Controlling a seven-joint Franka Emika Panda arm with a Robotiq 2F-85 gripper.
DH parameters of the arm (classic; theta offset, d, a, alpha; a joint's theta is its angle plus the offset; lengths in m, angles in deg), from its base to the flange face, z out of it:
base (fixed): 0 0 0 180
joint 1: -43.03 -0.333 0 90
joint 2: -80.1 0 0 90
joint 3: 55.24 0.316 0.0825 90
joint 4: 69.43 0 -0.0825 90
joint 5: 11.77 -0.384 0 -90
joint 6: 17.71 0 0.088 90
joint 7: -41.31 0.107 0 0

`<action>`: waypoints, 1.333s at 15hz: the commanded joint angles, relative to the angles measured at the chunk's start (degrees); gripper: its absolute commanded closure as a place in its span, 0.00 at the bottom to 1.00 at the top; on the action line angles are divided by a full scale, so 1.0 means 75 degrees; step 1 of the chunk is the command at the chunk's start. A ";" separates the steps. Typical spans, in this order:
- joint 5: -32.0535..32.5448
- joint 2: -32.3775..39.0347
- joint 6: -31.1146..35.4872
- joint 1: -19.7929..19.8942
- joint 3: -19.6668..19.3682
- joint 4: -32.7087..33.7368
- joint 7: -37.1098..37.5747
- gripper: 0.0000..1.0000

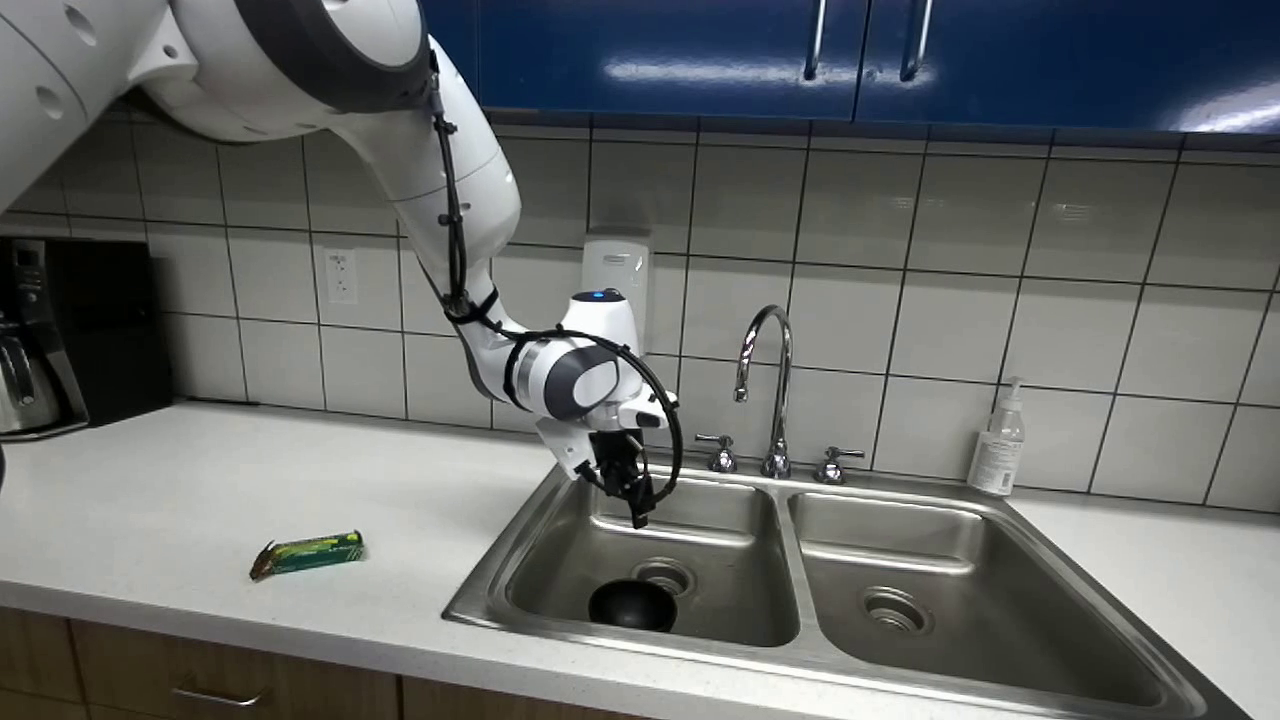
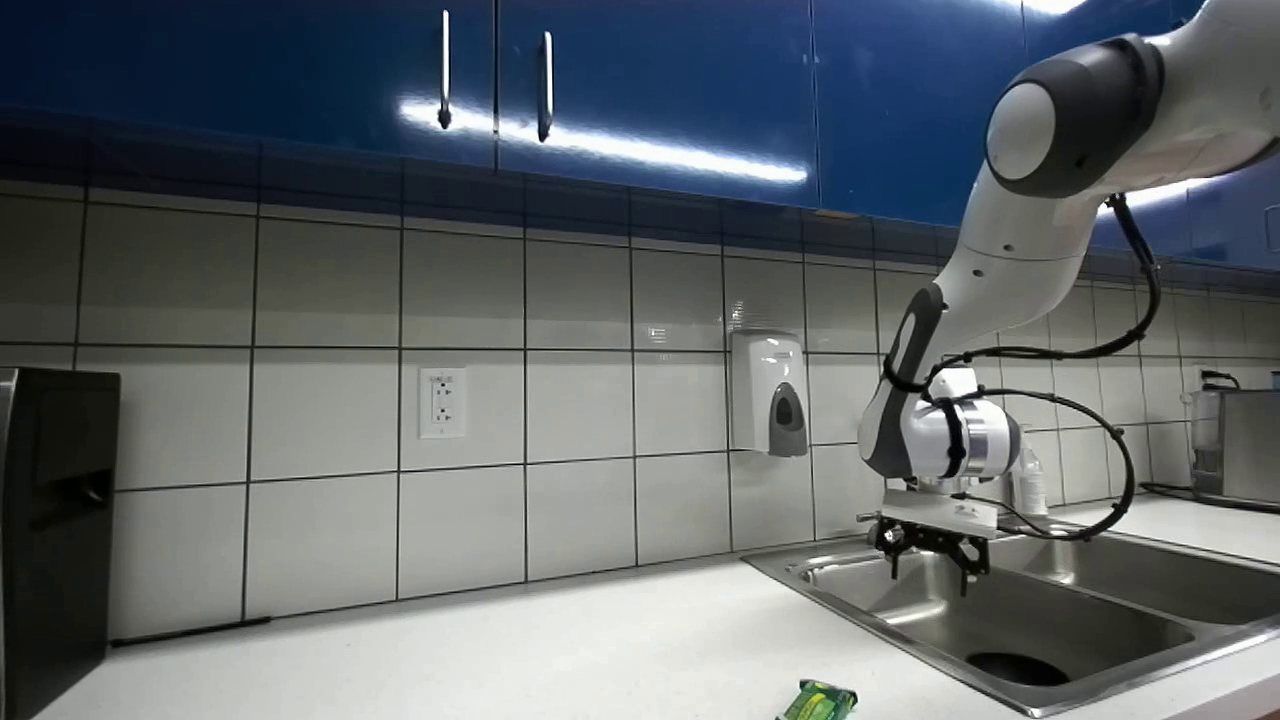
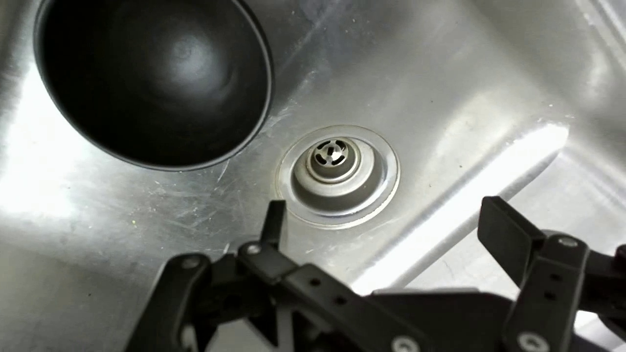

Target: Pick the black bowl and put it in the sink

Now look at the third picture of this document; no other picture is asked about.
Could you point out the steel sink drain strainer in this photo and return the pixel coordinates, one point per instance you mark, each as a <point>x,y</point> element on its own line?
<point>338,173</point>

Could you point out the black bowl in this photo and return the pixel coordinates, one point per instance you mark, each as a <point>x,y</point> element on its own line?
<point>157,79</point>

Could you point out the double basin steel sink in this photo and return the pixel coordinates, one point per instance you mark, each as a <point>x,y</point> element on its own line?
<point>456,98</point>

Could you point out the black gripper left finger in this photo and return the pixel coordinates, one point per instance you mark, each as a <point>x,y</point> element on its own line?
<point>313,294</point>

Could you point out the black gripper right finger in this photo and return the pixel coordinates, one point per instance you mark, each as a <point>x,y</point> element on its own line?
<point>554,280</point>

